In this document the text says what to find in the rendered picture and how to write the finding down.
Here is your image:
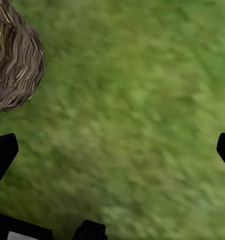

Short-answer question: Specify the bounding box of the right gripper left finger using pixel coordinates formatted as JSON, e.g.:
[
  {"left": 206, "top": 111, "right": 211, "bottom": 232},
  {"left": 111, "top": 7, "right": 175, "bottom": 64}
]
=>
[{"left": 0, "top": 133, "right": 19, "bottom": 181}]

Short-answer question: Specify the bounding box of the wicker basket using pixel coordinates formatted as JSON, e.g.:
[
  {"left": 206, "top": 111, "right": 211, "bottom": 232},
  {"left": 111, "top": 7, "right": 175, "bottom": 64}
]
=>
[{"left": 0, "top": 0, "right": 46, "bottom": 113}]

